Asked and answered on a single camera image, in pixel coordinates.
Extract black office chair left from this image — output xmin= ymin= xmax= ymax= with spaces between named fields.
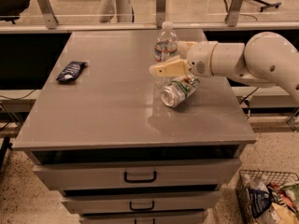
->
xmin=0 ymin=0 xmax=30 ymax=23

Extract yellow snack bag in basket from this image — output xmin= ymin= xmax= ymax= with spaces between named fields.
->
xmin=261 ymin=203 xmax=299 ymax=224

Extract clear plastic water bottle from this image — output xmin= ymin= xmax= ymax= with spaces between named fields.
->
xmin=153 ymin=21 xmax=179 ymax=89

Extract wire basket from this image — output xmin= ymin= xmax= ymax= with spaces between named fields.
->
xmin=235 ymin=170 xmax=299 ymax=224

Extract right metal bracket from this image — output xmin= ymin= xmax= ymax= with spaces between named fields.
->
xmin=225 ymin=0 xmax=243 ymax=27

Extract dark blue snack bag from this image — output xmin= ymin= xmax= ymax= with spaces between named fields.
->
xmin=56 ymin=61 xmax=87 ymax=82

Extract top drawer handle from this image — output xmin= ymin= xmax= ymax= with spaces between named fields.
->
xmin=123 ymin=171 xmax=157 ymax=184

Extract drawer handle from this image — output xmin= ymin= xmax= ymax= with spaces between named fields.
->
xmin=129 ymin=201 xmax=155 ymax=212
xmin=123 ymin=171 xmax=157 ymax=184

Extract grey drawer cabinet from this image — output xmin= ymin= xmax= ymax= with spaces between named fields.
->
xmin=15 ymin=30 xmax=255 ymax=224

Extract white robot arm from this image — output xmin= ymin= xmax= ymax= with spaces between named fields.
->
xmin=149 ymin=32 xmax=299 ymax=104

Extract left metal bracket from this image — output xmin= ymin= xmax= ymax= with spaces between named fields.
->
xmin=36 ymin=0 xmax=59 ymax=29

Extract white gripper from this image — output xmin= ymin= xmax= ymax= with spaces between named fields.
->
xmin=149 ymin=41 xmax=218 ymax=77

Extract middle metal bracket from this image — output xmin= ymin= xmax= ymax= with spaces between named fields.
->
xmin=156 ymin=0 xmax=166 ymax=28

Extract person legs behind glass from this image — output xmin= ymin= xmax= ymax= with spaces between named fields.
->
xmin=99 ymin=0 xmax=134 ymax=23

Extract blue chip bag in basket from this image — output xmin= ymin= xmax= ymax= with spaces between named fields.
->
xmin=248 ymin=179 xmax=271 ymax=218

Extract metal bracket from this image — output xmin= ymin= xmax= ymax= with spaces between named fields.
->
xmin=36 ymin=0 xmax=59 ymax=29
xmin=225 ymin=0 xmax=243 ymax=27
xmin=156 ymin=0 xmax=166 ymax=28

